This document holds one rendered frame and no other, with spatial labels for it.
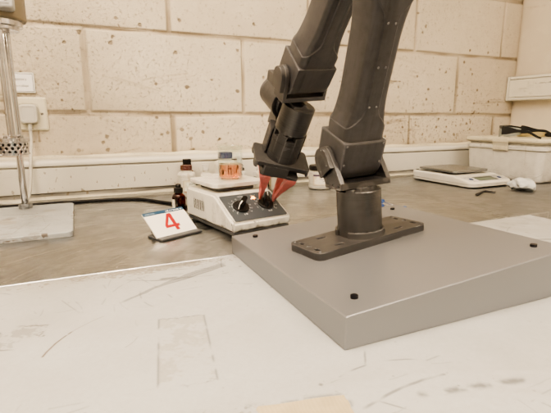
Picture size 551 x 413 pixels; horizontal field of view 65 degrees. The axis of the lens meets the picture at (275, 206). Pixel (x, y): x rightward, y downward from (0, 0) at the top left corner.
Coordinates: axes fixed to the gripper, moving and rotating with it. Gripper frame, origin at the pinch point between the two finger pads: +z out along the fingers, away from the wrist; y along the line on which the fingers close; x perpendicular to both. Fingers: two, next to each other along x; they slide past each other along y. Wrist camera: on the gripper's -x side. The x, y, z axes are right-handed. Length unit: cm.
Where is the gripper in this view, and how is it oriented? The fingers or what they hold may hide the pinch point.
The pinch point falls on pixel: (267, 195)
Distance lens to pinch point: 83.8
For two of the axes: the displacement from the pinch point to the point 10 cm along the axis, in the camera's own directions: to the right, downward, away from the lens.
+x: 1.0, 6.2, -7.8
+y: -9.5, -1.7, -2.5
